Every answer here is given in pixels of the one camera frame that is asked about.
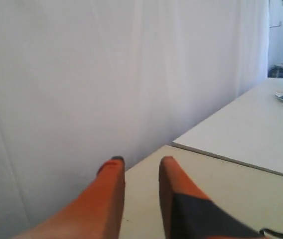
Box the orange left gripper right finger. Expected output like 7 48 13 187
158 156 261 239

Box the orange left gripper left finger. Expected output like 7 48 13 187
16 156 126 239

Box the white neighbouring table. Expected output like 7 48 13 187
172 78 283 176

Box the white backdrop curtain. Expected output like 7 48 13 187
0 0 269 239

